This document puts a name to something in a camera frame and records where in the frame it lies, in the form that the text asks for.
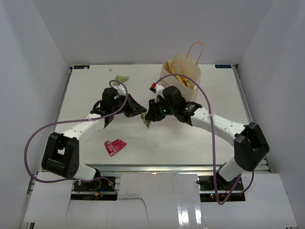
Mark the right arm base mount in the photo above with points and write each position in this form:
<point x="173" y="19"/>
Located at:
<point x="207" y="191"/>

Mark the red candy packet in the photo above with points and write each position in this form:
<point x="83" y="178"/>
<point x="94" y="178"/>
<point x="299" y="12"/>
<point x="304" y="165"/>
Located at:
<point x="114" y="147"/>

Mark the paper bag with orange handles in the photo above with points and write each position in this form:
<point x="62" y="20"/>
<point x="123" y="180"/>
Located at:
<point x="192" y="72"/>

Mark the blue label left corner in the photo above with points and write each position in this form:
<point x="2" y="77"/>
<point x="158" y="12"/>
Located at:
<point x="77" y="67"/>

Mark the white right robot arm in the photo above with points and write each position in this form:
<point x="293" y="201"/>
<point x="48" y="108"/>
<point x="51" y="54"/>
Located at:
<point x="249" y="143"/>

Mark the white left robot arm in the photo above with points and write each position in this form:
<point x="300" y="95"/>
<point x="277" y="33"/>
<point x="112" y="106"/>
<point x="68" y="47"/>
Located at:
<point x="78" y="138"/>

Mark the blue label corner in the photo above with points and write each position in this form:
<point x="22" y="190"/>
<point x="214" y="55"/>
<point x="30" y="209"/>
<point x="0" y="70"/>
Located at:
<point x="77" y="67"/>
<point x="223" y="66"/>

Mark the yellow M&M's packet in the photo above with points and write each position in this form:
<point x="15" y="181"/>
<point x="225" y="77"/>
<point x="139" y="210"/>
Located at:
<point x="185" y="82"/>

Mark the yellow chips bag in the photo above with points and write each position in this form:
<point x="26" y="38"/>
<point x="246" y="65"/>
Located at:
<point x="176" y="67"/>

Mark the green triangular snack packet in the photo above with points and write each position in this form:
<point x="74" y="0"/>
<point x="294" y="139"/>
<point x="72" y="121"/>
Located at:
<point x="147" y="123"/>

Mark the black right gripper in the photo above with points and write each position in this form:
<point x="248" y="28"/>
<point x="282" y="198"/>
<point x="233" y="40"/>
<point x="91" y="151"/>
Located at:
<point x="153" y="114"/>

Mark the aluminium table frame rail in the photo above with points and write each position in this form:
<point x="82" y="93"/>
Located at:
<point x="135" y="156"/>

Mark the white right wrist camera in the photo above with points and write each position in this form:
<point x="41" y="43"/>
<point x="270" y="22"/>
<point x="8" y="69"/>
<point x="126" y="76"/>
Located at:
<point x="158" y="92"/>

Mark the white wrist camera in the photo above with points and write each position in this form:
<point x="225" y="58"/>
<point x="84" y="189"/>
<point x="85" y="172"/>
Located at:
<point x="122" y="89"/>
<point x="158" y="92"/>

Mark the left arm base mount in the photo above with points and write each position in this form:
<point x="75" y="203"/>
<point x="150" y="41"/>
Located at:
<point x="100" y="190"/>

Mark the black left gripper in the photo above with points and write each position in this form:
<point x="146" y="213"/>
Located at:
<point x="137" y="108"/>

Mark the light green snack packet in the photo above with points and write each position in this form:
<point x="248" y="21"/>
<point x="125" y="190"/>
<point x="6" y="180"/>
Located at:
<point x="121" y="79"/>

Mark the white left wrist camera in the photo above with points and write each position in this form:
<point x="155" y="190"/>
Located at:
<point x="122" y="89"/>

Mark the blue label right corner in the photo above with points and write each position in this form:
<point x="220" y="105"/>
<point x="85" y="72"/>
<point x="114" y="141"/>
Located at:
<point x="223" y="66"/>

